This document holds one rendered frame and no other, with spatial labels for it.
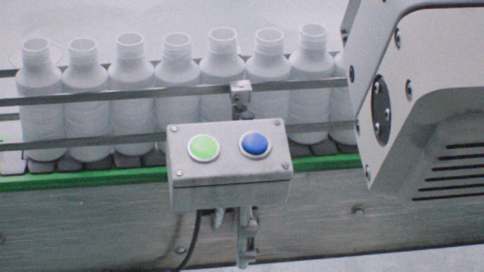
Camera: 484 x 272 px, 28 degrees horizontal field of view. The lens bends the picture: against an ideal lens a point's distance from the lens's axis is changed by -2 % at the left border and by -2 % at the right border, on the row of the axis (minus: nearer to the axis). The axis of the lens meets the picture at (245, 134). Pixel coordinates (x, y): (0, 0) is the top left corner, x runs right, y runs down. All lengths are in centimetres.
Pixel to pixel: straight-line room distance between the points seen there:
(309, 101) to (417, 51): 87
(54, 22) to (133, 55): 261
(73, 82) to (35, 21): 262
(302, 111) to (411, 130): 86
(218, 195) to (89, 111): 22
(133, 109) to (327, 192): 29
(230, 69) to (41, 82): 24
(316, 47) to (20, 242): 48
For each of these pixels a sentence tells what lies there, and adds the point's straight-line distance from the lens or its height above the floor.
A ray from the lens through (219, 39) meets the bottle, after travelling 128.
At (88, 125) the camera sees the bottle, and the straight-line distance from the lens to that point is 127.
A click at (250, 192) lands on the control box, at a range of 115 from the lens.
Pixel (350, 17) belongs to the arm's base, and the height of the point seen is 152.
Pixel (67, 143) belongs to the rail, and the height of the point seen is 104.
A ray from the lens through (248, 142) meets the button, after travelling 114.
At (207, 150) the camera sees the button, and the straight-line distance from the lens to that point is 112.
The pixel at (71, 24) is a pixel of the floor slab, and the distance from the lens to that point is 382.
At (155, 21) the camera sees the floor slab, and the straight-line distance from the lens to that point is 381.
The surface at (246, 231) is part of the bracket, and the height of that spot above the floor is 94.
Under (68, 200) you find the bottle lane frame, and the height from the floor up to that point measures 96.
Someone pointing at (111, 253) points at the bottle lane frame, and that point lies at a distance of 138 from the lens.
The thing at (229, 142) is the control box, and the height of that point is 111.
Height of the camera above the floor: 176
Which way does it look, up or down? 34 degrees down
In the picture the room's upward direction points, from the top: 2 degrees clockwise
